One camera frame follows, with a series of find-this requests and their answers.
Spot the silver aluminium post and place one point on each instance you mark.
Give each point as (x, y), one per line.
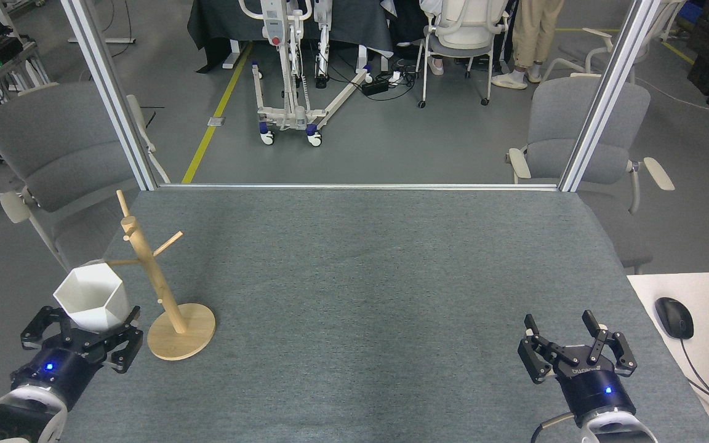
(110, 92)
(610, 92)

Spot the silver aluminium rail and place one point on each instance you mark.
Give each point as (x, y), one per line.
(354, 186)

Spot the white stand on wheels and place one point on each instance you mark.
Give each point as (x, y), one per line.
(274, 27)

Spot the blue crate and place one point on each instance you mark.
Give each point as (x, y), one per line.
(693, 9)

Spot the dark cloth covered table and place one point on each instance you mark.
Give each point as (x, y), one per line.
(219, 24)

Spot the white grey office chair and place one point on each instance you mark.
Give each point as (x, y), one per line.
(576, 52)

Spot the white hexagonal cup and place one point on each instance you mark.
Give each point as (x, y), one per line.
(93, 295)

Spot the black power strip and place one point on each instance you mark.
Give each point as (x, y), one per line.
(376, 87)

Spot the person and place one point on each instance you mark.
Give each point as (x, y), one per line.
(436, 66)
(533, 31)

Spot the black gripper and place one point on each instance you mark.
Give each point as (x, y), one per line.
(62, 369)
(597, 391)

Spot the grey armchair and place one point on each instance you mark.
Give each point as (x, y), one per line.
(53, 141)
(557, 123)

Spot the black computer mouse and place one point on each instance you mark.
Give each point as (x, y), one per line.
(674, 317)

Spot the wooden cup rack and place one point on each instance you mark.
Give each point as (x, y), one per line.
(151, 271)

